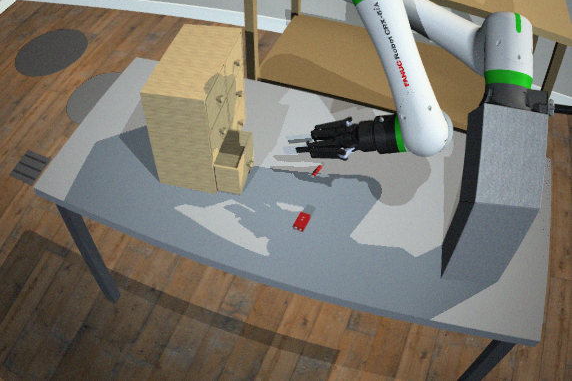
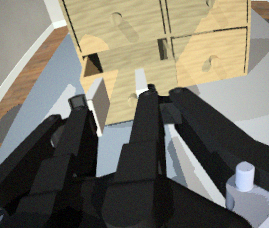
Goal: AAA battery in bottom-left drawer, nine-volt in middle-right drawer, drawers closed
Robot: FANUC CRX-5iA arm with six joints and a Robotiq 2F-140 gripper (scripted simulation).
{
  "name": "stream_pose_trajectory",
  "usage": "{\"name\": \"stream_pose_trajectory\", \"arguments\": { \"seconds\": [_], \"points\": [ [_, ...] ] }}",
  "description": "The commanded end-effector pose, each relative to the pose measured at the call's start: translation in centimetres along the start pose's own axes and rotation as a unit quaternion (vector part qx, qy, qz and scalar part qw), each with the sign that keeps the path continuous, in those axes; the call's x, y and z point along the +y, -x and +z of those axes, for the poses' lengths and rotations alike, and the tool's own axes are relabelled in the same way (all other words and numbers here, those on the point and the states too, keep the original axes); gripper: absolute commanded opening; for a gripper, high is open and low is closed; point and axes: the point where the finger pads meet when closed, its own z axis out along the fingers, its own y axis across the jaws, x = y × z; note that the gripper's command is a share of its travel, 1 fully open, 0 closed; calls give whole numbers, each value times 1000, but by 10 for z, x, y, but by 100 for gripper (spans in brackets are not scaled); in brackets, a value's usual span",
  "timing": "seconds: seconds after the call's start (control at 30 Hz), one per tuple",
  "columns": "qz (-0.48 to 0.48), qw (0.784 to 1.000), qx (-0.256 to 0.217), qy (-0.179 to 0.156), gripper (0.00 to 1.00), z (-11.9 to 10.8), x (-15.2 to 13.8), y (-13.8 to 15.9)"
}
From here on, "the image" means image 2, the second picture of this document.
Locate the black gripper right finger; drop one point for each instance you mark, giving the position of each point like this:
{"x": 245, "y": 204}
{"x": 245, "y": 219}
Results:
{"x": 237, "y": 164}

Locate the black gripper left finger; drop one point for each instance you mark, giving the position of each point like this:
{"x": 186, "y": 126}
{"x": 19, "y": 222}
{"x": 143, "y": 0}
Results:
{"x": 44, "y": 204}

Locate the small wooden chest of drawers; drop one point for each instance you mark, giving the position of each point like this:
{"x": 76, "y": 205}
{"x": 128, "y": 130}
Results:
{"x": 167, "y": 36}

